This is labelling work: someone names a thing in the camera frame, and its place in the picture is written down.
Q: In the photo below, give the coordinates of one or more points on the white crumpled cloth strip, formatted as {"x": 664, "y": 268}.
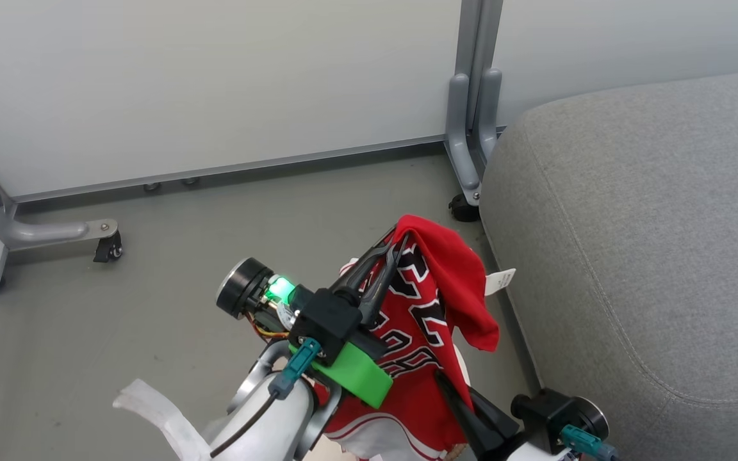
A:
{"x": 161, "y": 413}

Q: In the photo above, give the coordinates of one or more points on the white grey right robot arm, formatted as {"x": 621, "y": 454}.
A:
{"x": 558, "y": 413}

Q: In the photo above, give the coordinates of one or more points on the grey metal partition foot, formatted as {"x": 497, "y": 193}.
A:
{"x": 36, "y": 232}

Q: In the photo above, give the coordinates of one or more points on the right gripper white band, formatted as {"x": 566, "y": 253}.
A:
{"x": 523, "y": 453}

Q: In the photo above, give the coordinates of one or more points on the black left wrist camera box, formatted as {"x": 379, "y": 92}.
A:
{"x": 327, "y": 320}

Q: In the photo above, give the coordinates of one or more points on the small metal levelling foot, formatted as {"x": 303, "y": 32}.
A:
{"x": 190, "y": 182}
{"x": 152, "y": 187}

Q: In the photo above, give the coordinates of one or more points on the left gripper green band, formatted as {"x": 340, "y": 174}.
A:
{"x": 356, "y": 378}

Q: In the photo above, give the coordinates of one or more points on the grey fabric sofa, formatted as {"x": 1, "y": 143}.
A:
{"x": 651, "y": 256}

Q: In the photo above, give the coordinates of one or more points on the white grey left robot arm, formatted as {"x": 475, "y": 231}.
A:
{"x": 266, "y": 429}

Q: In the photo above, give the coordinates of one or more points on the black caster wheel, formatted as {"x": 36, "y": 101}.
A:
{"x": 108, "y": 248}
{"x": 464, "y": 209}

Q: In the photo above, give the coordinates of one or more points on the red basketball jersey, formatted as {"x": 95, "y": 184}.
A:
{"x": 465, "y": 282}

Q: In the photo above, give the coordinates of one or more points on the grey partition bottom rail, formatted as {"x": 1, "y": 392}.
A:
{"x": 215, "y": 170}

